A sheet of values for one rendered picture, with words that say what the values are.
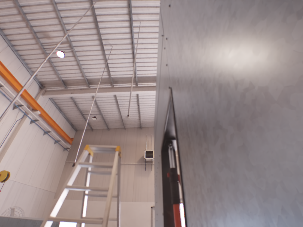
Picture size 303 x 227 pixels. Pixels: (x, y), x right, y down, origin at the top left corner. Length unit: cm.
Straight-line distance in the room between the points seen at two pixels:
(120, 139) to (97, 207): 499
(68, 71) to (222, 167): 888
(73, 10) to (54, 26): 116
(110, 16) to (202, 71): 669
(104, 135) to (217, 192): 1249
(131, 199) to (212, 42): 1065
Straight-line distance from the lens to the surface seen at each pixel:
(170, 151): 84
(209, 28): 23
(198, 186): 27
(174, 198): 78
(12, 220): 368
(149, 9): 671
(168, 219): 94
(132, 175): 1098
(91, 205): 1128
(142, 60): 764
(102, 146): 154
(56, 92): 982
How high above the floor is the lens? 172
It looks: 37 degrees up
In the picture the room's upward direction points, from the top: straight up
